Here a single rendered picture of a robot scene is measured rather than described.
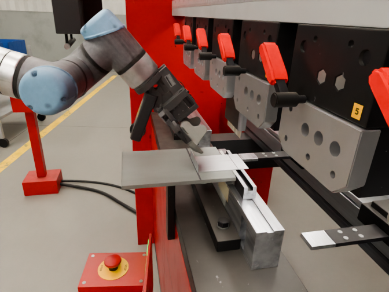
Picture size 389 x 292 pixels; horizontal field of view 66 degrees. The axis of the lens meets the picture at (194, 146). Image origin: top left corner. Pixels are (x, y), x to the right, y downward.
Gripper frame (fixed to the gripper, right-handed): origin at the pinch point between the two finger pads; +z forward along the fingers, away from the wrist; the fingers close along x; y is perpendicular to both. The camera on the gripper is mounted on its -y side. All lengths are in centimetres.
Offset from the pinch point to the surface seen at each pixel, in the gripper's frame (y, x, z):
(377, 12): 24, -41, -19
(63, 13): -15, 98, -50
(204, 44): 17.5, 8.3, -15.7
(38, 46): -202, 746, -104
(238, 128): 11.0, -3.8, 1.8
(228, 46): 18.4, -10.3, -16.7
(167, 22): 20, 86, -17
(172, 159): -6.9, 3.6, 0.6
